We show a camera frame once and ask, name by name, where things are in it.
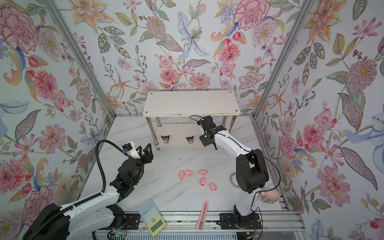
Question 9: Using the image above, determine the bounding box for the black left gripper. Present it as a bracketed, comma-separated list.
[131, 143, 154, 185]

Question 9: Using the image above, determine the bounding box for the black purple toy figure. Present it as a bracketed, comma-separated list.
[186, 136, 194, 145]
[161, 135, 170, 144]

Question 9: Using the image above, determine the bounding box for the pink pig toy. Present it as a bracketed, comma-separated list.
[185, 170, 193, 177]
[199, 170, 207, 176]
[179, 171, 185, 180]
[200, 177, 206, 186]
[209, 183, 217, 191]

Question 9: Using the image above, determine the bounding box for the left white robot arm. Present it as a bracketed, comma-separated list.
[23, 140, 154, 240]

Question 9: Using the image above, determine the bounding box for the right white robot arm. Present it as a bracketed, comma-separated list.
[197, 116, 280, 229]

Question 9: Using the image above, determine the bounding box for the white two-tier shelf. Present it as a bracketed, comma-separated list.
[143, 90, 241, 151]

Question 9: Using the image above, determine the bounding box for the tape roll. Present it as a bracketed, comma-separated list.
[230, 172, 240, 189]

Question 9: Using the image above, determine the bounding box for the yellow calculator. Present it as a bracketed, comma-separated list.
[137, 199, 167, 237]

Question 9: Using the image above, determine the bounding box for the pink box cutter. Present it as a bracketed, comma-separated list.
[196, 200, 209, 231]

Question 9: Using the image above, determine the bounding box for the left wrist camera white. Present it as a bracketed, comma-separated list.
[122, 141, 140, 159]

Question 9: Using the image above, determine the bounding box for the black corrugated cable left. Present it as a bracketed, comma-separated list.
[26, 139, 127, 240]

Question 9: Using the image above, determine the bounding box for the aluminium front rail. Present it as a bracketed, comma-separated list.
[98, 211, 305, 233]

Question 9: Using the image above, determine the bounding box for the aluminium corner post right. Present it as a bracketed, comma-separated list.
[253, 0, 316, 121]

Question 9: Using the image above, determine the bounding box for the aluminium corner post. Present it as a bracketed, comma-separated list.
[253, 0, 316, 121]
[42, 0, 117, 120]

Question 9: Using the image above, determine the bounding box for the aluminium corner post left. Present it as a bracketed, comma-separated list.
[42, 0, 117, 120]

